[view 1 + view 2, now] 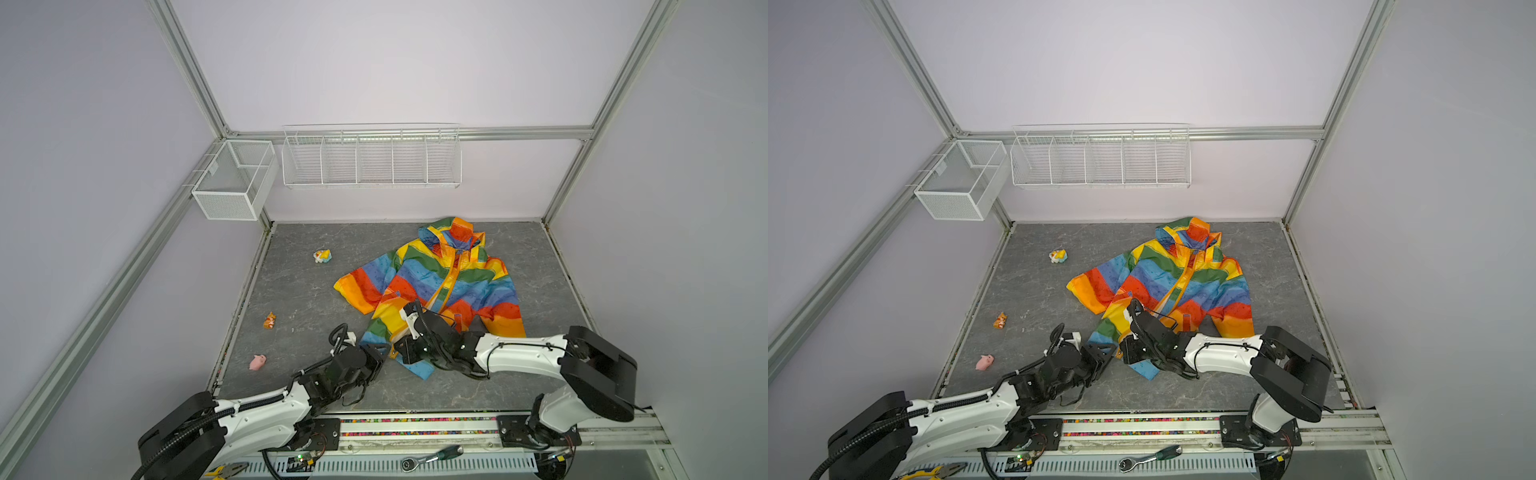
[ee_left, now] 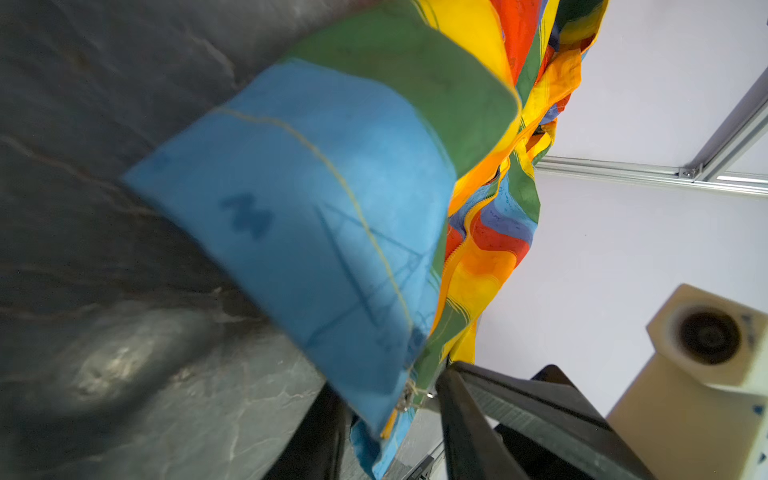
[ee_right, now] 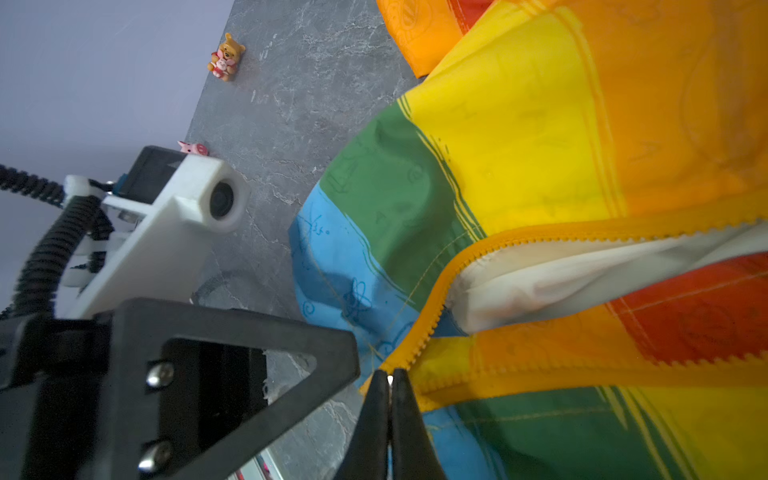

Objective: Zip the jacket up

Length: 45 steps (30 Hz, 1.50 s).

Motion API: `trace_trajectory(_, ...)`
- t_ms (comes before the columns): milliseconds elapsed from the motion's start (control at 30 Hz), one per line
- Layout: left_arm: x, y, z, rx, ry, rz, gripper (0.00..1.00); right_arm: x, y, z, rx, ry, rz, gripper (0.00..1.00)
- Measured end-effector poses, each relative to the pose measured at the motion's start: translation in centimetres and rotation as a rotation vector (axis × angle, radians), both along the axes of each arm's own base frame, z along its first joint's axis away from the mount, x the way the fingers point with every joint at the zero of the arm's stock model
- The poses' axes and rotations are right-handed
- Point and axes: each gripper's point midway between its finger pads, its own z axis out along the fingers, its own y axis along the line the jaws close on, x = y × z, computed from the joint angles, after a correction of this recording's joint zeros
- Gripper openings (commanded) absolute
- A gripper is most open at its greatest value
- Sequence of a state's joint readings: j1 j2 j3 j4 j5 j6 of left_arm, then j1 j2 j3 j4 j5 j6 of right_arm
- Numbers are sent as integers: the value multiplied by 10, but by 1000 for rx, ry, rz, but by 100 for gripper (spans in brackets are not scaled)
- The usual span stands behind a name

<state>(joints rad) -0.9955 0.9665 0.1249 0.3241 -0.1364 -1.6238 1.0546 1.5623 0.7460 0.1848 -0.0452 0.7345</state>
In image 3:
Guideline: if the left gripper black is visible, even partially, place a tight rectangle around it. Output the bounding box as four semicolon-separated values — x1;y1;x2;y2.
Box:
1;311;120;479

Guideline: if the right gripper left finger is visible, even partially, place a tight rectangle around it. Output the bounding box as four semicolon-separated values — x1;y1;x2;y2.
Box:
335;370;390;480

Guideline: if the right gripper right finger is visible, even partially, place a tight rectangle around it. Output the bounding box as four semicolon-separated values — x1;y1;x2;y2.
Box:
391;369;447;480

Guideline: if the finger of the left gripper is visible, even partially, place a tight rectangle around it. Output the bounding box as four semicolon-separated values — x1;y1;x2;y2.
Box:
78;299;360;479

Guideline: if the rainbow striped jacket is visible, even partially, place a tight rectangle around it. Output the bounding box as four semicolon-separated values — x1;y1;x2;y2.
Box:
290;1;767;479

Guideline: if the small pink pig toy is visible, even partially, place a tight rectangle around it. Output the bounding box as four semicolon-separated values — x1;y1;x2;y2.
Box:
178;141;209;156

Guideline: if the small orange toy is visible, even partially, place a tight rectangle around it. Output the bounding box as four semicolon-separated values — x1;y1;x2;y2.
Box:
207;33;246;82

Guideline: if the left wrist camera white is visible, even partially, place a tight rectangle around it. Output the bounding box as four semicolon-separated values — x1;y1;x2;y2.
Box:
56;146;250;319

